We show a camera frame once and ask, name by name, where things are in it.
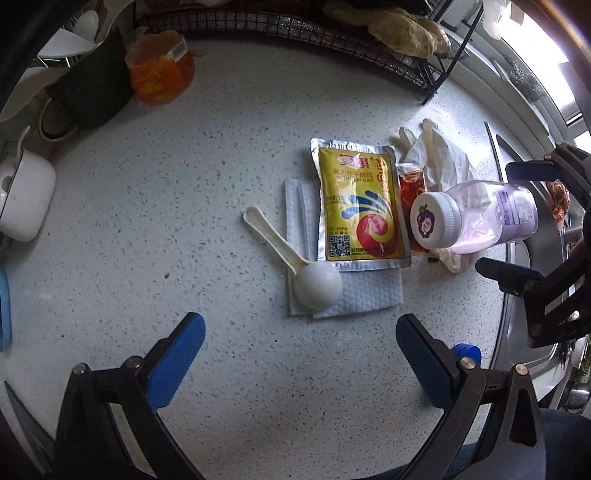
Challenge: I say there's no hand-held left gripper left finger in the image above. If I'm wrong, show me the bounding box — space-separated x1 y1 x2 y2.
55 312 207 480

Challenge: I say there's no stainless steel sink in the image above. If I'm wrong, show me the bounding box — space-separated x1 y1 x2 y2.
489 134 591 411

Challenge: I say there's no white soup spoon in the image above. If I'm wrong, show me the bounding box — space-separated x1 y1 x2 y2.
36 31 94 59
74 10 100 40

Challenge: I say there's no blue lid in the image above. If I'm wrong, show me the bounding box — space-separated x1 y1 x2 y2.
450 342 482 365

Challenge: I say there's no white plastic spoon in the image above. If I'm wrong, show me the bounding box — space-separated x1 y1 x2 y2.
243 206 344 311

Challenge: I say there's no yellow yeast packet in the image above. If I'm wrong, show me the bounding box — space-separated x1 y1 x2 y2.
308 137 413 273

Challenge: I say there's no purple drink bottle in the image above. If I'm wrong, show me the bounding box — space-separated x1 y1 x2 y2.
410 181 539 254

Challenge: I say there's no orange rag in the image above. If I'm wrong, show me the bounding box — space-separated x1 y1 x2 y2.
547 180 571 228

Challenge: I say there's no blue dish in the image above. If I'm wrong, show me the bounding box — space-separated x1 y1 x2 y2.
0 268 12 352

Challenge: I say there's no person's leg in jeans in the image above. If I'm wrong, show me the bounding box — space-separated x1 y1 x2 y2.
540 408 591 480

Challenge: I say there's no orange jar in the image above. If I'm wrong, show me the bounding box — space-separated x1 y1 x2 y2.
125 30 196 105

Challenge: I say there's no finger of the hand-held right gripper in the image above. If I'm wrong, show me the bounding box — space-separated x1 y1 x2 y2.
475 231 591 349
505 142 591 208

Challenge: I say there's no black utensil cup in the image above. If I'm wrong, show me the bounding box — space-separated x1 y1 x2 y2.
38 23 136 139

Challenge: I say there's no black wire rack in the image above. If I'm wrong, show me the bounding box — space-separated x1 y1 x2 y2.
134 0 469 106

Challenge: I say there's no white rubber glove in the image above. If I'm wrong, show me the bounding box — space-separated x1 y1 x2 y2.
392 119 481 274

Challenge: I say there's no steel wool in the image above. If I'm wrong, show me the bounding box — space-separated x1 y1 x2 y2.
505 55 548 103

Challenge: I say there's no tan sponge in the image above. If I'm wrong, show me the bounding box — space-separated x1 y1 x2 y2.
323 0 453 59

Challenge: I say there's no white lidded jar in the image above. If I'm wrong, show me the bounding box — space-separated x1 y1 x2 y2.
0 127 57 241

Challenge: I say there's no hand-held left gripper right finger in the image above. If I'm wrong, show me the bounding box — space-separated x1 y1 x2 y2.
396 314 548 480

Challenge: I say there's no red sauce packet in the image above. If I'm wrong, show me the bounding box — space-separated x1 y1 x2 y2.
396 162 432 254

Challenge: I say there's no white paper napkin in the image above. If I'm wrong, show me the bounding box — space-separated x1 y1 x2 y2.
284 178 403 319

